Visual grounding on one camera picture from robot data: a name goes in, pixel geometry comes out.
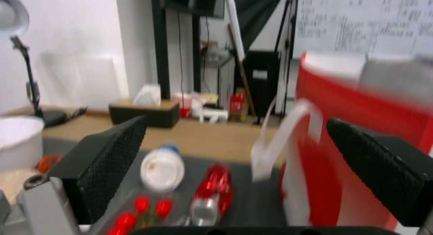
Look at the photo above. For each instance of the red carton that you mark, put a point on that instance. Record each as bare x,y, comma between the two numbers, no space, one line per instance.
238,103

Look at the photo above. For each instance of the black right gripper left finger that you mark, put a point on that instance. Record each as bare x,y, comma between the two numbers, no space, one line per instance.
105,153

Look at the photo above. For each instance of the white round container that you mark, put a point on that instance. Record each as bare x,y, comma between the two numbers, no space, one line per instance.
18,146

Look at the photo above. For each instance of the black desk lamp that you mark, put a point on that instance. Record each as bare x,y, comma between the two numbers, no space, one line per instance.
34,98

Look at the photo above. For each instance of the small red snack packet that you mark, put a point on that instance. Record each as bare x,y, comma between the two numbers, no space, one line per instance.
49,162

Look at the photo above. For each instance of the whiteboard with writing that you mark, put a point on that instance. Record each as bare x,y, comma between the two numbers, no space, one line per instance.
365,22

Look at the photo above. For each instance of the black monitor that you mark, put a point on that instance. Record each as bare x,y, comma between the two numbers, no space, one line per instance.
196,3

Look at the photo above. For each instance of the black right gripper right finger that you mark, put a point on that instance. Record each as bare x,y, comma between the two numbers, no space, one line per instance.
382,164

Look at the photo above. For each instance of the white plastic bottle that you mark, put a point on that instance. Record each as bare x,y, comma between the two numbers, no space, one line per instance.
163,169

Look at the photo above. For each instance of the red delivery bag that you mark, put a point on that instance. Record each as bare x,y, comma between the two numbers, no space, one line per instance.
355,123

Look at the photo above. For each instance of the black tissue box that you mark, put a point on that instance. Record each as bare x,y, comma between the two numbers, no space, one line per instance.
145,113

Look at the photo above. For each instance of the black cabinet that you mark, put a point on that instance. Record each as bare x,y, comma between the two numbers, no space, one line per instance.
262,80

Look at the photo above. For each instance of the red and white plastic bag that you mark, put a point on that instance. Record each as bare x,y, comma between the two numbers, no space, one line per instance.
191,103

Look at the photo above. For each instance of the red soda can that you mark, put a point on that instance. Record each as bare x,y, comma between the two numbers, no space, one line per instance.
213,194

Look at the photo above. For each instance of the clear box of red tomatoes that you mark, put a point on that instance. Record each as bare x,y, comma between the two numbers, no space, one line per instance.
142,214

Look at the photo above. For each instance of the white small stool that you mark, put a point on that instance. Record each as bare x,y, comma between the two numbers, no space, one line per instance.
213,114

